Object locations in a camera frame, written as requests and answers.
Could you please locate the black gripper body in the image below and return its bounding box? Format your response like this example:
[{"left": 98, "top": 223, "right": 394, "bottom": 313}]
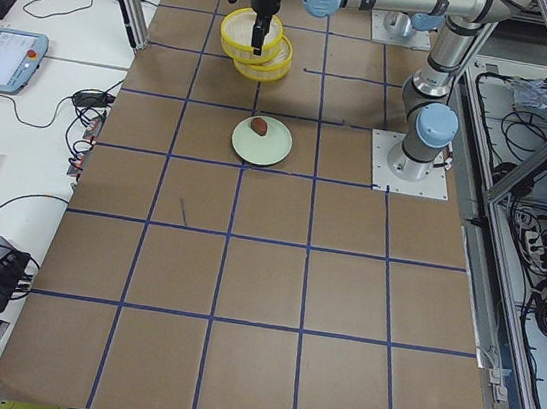
[{"left": 251, "top": 0, "right": 281, "bottom": 18}]

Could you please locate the yellow bamboo steamer top layer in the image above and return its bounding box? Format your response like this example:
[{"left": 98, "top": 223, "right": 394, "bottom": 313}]
[{"left": 220, "top": 8, "right": 284, "bottom": 65}]

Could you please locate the yellow bamboo steamer layer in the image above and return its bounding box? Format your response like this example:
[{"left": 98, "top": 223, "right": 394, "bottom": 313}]
[
  {"left": 233, "top": 37, "right": 293, "bottom": 83},
  {"left": 220, "top": 8, "right": 284, "bottom": 65}
]

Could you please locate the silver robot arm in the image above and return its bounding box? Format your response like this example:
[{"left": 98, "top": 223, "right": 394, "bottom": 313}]
[{"left": 301, "top": 0, "right": 531, "bottom": 182}]

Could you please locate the yellow bamboo steamer bottom layer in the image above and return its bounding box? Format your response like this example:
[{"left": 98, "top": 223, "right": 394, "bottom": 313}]
[{"left": 233, "top": 37, "right": 293, "bottom": 83}]

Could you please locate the brown steamed bun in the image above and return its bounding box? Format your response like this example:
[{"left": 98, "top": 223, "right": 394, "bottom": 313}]
[{"left": 249, "top": 117, "right": 269, "bottom": 137}]

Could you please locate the light green round plate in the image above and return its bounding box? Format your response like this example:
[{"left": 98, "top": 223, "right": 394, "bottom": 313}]
[{"left": 231, "top": 115, "right": 293, "bottom": 166}]

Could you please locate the black power adapter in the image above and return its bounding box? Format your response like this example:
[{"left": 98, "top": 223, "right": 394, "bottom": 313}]
[{"left": 71, "top": 91, "right": 115, "bottom": 109}]

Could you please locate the blue teach pendant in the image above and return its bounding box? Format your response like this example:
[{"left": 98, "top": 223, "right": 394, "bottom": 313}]
[{"left": 0, "top": 27, "right": 49, "bottom": 95}]

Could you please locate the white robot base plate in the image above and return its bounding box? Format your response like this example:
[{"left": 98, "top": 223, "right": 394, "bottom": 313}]
[{"left": 371, "top": 129, "right": 448, "bottom": 202}]

